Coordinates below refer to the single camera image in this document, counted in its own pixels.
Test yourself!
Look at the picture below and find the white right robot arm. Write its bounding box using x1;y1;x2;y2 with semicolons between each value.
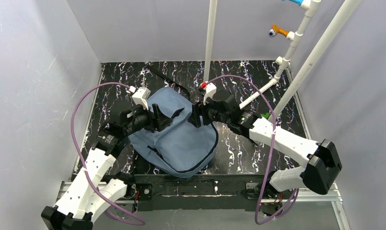
188;90;342;195

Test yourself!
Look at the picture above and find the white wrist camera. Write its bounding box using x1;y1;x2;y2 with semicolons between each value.
200;81;217;105
128;86;151;110

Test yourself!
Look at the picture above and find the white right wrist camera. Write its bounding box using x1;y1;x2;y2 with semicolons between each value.
200;81;217;105

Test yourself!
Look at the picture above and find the white pvc pipe frame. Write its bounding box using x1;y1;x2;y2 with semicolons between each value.
203;0;360;115

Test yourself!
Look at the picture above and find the aluminium rail frame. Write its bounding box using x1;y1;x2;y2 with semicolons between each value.
57;174;349;230

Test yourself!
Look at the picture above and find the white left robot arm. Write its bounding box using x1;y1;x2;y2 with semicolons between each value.
41;104;172;230

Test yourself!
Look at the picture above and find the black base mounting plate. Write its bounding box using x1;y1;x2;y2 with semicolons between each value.
97;172;327;213

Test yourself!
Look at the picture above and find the light blue student backpack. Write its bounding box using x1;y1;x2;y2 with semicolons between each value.
129;87;219;178

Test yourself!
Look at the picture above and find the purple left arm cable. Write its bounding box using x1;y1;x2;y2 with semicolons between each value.
70;82;146;227

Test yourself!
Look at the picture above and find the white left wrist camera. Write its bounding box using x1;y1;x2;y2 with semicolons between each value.
128;86;151;110

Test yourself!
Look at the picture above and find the green marker pen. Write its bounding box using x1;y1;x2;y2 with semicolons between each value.
260;113;271;119

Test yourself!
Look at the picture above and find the orange blue pipe valve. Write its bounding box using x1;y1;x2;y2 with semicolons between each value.
268;24;289;37

